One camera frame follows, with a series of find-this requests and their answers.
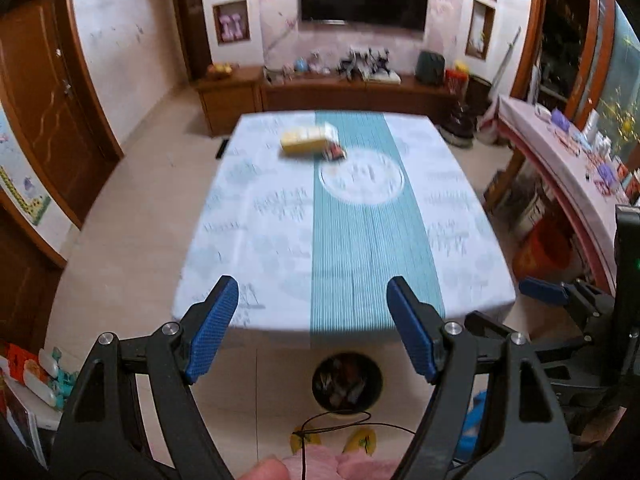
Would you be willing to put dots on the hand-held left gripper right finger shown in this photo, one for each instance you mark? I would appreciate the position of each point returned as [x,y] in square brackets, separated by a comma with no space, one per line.
[412,330]

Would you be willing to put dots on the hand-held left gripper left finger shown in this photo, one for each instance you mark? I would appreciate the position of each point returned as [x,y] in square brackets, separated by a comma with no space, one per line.
[210,330]

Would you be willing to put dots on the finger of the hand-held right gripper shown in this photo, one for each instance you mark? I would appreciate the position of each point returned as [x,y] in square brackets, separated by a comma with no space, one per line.
[575,360]
[542,291]

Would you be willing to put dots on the black trash bin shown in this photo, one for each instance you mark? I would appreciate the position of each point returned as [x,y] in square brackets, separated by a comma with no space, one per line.
[347,359]

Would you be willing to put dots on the person's left hand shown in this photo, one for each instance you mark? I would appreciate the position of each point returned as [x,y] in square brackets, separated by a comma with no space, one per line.
[262,469]

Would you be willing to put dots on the orange bucket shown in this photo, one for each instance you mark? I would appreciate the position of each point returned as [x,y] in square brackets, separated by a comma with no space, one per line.
[542,252]

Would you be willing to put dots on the white teal leaf-print tablecloth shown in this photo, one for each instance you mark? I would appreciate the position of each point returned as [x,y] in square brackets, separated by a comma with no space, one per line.
[260,240]

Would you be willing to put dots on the blue plastic object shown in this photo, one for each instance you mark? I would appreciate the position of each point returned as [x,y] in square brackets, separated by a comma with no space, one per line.
[472,420]

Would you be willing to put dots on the yellow slipper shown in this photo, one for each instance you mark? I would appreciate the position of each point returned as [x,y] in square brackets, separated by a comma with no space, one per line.
[306,439]
[361,440]

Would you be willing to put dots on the pink cloth covered side table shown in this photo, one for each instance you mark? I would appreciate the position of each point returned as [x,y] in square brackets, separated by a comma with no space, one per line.
[550,145]

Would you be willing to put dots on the person's pink fuzzy clothing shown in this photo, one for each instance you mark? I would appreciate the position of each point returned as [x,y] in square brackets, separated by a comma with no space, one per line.
[360,467]

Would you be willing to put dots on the teal packet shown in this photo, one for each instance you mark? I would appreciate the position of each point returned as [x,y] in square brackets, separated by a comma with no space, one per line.
[65,385]

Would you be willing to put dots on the black remote control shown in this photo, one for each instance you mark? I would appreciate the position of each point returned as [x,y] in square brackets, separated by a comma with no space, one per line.
[221,150]

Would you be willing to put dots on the wooden door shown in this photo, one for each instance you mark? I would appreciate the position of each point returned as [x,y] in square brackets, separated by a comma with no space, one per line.
[25,290]
[45,100]

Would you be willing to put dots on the red orange box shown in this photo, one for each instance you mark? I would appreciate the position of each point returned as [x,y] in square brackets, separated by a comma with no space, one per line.
[20,365]

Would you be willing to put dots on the red snack wrapper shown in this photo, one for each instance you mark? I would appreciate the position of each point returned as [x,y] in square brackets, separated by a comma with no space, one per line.
[334,151]

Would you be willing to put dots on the yellow flower branch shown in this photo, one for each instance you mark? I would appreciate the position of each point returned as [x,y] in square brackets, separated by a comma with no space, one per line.
[622,110]

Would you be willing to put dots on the white and yellow box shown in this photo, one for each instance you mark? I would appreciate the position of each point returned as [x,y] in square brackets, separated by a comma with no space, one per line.
[307,140]

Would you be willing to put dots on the red gift bag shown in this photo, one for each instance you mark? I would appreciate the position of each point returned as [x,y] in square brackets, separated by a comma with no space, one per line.
[456,80]

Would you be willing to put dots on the wooden side cabinet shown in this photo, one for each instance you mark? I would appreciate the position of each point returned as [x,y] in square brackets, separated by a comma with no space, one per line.
[230,102]

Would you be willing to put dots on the wooden television cabinet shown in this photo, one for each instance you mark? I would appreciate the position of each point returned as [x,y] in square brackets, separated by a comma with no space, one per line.
[360,100]

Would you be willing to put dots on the dark green appliance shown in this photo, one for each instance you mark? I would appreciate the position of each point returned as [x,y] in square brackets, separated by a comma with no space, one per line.
[431,67]

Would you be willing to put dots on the white set-top box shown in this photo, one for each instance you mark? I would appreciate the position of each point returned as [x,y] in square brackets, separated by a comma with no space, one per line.
[383,77]

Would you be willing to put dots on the wooden display cabinet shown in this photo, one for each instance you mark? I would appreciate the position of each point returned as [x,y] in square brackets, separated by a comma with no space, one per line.
[565,35]

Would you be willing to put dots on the fruit bowl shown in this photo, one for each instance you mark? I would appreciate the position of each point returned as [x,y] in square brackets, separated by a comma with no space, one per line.
[222,69]

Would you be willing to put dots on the small blue toy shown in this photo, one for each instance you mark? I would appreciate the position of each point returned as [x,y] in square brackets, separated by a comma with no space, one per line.
[300,65]

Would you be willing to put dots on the pink dumbbells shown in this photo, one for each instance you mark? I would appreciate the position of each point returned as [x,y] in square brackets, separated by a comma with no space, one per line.
[231,27]

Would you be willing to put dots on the wall poster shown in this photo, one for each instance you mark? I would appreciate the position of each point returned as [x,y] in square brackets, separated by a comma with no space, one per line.
[20,175]

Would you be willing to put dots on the white wall niche shelf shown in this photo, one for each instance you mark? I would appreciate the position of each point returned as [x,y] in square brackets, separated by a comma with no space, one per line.
[229,5]
[482,10]

